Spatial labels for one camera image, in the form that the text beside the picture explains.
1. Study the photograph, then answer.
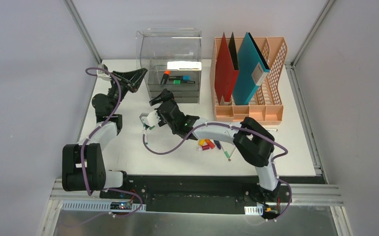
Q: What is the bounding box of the black highlighter green cap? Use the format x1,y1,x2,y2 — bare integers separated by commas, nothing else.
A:
173,80,196,85

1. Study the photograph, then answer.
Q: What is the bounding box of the black highlighter orange cap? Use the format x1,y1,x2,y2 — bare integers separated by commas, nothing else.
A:
160,70,171,85

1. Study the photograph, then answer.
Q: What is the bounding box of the black highlighter blue cap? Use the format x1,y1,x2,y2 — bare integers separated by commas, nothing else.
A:
169,75,191,81

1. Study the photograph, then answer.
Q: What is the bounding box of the clear grey drawer organizer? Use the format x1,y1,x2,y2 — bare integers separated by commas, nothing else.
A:
136,28,202,103

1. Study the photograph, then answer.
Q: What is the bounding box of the red white short marker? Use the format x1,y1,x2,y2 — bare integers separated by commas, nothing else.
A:
197,145,210,151

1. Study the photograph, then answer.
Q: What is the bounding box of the red folder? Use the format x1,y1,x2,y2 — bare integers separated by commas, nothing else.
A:
214,33,239,105

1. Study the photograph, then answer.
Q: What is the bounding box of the teal blue folder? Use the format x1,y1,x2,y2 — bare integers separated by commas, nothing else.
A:
233,32,270,105

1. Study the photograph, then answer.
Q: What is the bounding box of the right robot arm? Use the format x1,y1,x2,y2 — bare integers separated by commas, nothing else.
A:
140,89,288,202

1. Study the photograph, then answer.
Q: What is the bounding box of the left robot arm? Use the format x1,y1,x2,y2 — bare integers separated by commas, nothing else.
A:
62,66,147,199

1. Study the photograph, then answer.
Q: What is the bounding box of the white marker teal cap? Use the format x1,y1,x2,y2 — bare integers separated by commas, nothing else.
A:
143,129,148,146

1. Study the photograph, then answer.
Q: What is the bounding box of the orange red marker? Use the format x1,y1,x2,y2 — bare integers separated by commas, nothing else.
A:
205,139,215,149

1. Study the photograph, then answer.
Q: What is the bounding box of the white marker green tip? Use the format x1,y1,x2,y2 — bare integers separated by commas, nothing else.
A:
221,145,231,159

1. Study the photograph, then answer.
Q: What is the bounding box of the peach plastic file rack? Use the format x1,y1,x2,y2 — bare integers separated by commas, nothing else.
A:
209,37,288,126

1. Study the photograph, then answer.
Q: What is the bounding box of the white pen red cap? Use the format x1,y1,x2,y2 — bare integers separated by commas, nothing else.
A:
266,128,278,132

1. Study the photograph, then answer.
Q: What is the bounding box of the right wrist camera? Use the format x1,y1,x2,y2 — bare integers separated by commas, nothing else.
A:
139,111,161,127

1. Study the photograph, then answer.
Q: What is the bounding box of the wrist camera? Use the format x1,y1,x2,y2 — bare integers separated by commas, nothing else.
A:
139,111,161,127
95,64,111,82

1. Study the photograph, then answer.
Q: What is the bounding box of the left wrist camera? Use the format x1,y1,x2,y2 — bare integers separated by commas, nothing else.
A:
95,64,111,82

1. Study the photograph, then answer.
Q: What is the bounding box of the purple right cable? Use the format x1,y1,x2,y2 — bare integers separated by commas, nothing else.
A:
142,122,293,227

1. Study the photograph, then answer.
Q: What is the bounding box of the purple cable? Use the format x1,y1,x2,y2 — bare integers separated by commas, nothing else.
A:
142,122,293,227
62,67,145,228

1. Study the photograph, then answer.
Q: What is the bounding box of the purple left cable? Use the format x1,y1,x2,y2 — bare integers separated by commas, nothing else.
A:
62,67,145,228

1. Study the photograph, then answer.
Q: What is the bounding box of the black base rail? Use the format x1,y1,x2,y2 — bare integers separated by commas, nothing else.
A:
99,175,302,216

